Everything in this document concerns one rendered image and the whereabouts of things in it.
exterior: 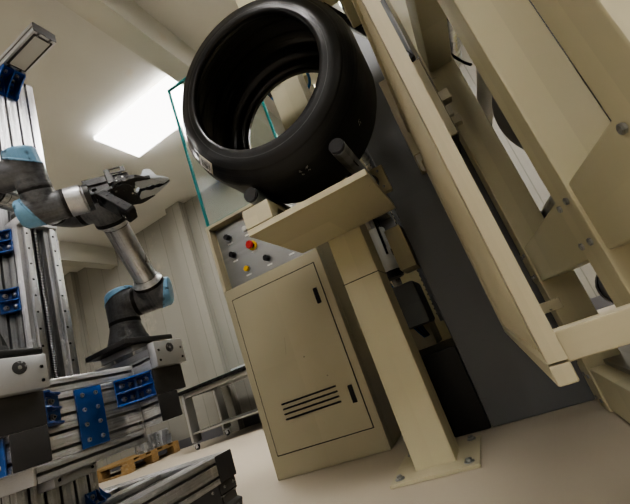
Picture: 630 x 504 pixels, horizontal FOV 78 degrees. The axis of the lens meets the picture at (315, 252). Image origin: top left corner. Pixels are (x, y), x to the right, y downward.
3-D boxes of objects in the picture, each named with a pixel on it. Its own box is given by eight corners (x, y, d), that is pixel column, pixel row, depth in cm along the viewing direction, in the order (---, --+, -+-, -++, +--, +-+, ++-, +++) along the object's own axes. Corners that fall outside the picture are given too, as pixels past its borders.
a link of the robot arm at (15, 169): (-25, 154, 91) (-4, 200, 92) (24, 141, 92) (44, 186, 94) (-3, 158, 98) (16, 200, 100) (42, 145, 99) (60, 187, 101)
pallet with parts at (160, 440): (183, 449, 569) (177, 423, 579) (131, 473, 489) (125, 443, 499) (125, 468, 615) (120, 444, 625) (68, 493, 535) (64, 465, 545)
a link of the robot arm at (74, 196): (64, 200, 95) (77, 224, 101) (85, 195, 97) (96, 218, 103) (59, 182, 99) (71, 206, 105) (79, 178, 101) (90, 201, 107)
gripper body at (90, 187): (125, 163, 106) (77, 175, 101) (134, 182, 102) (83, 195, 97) (132, 185, 112) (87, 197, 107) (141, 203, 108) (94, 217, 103)
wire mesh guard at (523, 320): (504, 332, 116) (410, 140, 135) (511, 330, 115) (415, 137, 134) (558, 388, 34) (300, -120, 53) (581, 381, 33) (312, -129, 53)
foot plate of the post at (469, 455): (406, 457, 138) (404, 451, 138) (481, 437, 129) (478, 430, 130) (390, 489, 113) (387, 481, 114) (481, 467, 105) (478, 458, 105)
